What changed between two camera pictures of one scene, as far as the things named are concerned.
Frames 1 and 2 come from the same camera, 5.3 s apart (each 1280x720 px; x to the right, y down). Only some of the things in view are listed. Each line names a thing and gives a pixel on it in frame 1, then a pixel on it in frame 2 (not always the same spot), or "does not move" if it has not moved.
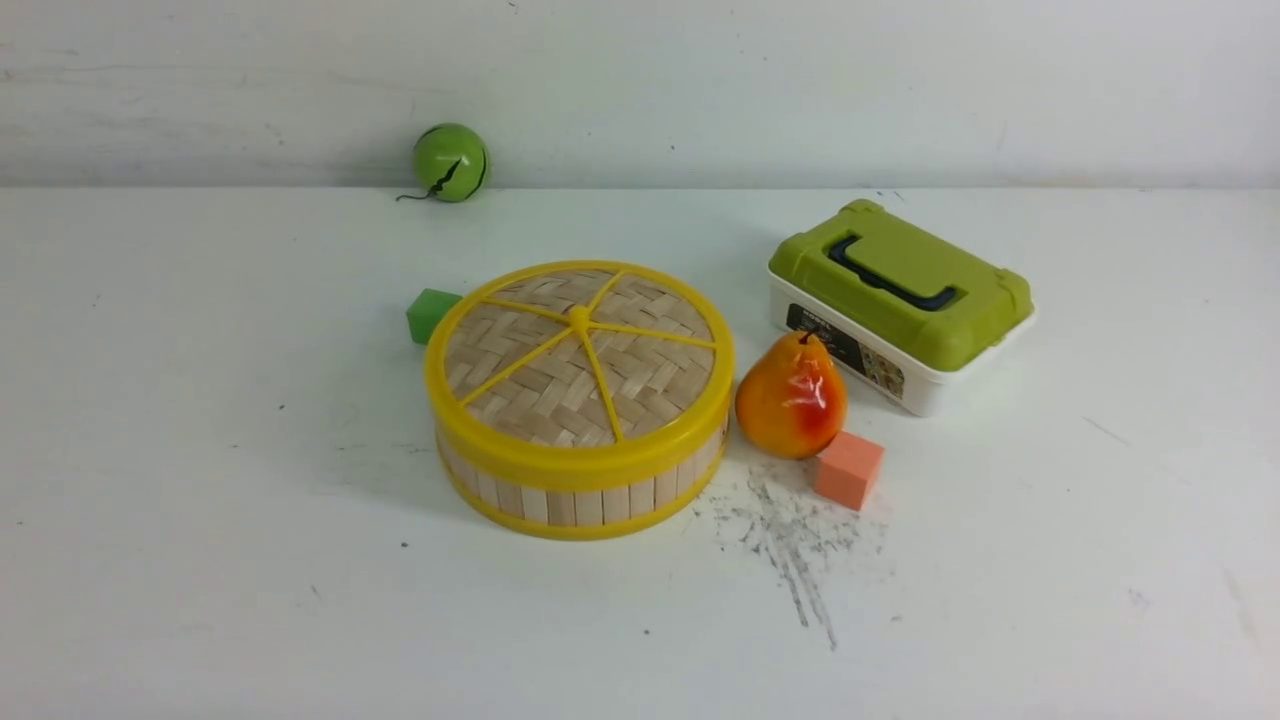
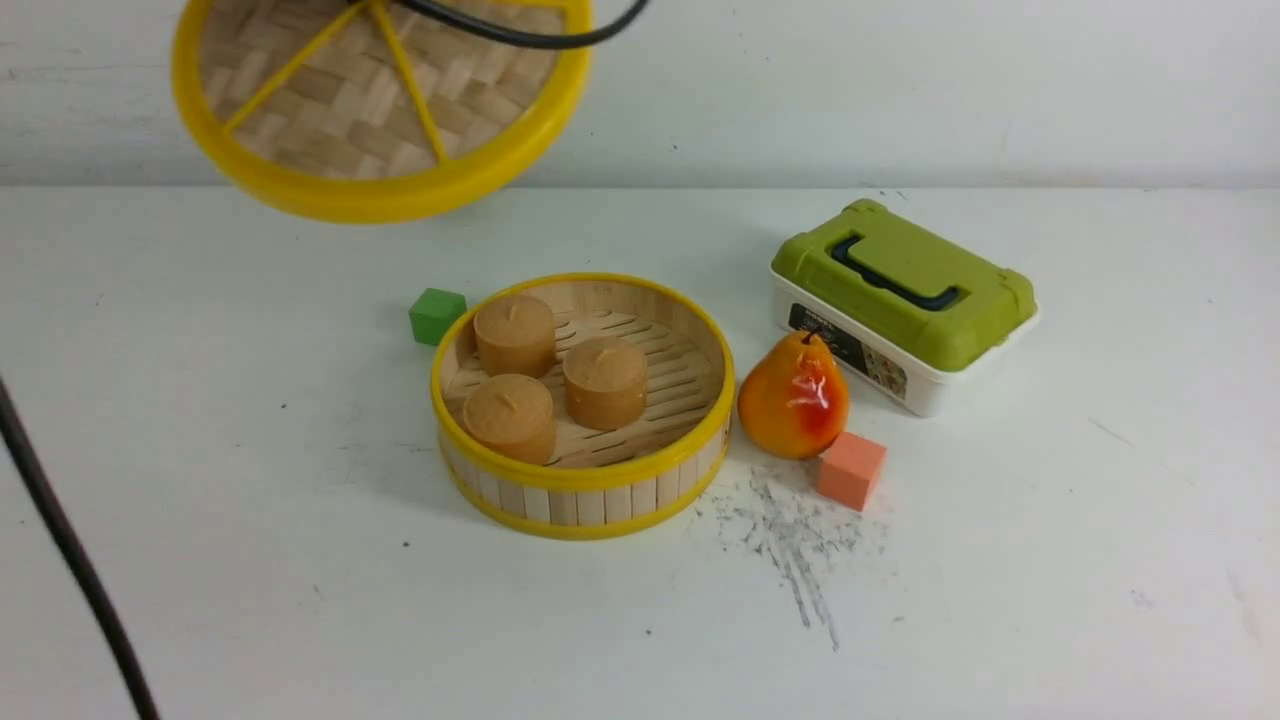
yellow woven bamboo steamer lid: [581, 373] → [341, 111]
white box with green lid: [899, 303] does not move
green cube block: [425, 311] does not move
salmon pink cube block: [846, 468] does not move
